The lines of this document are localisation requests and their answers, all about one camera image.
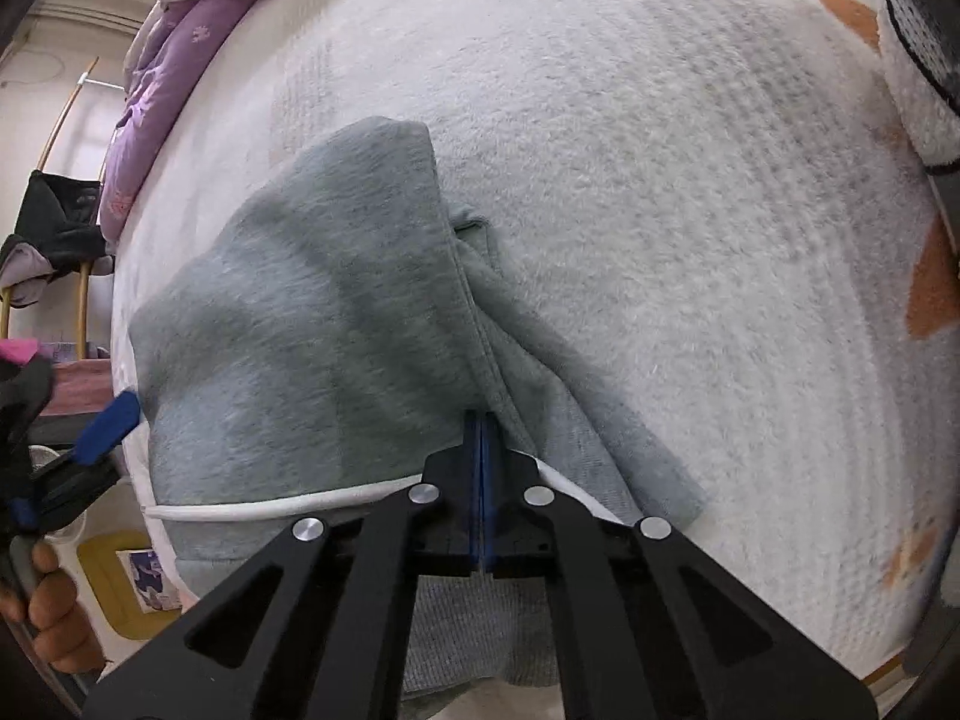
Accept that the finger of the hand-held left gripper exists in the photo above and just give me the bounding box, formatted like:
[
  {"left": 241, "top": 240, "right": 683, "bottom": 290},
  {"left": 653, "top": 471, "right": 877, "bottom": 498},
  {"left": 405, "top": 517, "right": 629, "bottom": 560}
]
[{"left": 70, "top": 388, "right": 143, "bottom": 470}]

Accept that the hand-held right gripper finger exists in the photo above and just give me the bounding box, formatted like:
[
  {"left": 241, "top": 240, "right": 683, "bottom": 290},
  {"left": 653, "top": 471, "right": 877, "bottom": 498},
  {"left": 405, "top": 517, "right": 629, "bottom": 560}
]
[
  {"left": 81, "top": 409, "right": 481, "bottom": 720},
  {"left": 478, "top": 409, "right": 880, "bottom": 720}
]

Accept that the grey zip hoodie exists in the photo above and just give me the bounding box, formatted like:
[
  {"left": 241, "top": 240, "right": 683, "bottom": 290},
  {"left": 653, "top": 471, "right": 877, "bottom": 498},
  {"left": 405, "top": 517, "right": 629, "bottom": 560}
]
[{"left": 127, "top": 116, "right": 707, "bottom": 707}]

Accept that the person's left hand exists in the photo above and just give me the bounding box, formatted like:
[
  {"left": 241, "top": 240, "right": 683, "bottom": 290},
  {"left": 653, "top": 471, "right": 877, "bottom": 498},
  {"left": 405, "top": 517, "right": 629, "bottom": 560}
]
[{"left": 0, "top": 540, "right": 107, "bottom": 674}]

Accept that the dark hanging jacket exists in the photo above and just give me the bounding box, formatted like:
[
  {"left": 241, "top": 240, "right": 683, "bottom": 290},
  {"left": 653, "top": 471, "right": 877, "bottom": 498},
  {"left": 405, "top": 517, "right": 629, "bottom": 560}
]
[{"left": 0, "top": 171, "right": 115, "bottom": 280}]

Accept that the purple floral quilt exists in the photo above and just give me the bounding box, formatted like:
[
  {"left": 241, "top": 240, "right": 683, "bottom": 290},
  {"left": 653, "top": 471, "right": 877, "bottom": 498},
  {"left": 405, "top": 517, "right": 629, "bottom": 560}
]
[{"left": 97, "top": 0, "right": 272, "bottom": 242}]

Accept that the black white printed fleece garment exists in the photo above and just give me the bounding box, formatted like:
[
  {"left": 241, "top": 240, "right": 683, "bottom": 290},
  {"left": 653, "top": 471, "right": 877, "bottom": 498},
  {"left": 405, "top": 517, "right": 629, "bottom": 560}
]
[{"left": 876, "top": 0, "right": 960, "bottom": 172}]

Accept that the wooden double rail rack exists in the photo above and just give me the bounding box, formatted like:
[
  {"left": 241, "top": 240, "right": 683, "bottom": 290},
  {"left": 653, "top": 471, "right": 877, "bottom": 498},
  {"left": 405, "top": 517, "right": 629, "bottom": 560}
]
[{"left": 0, "top": 56, "right": 102, "bottom": 362}]

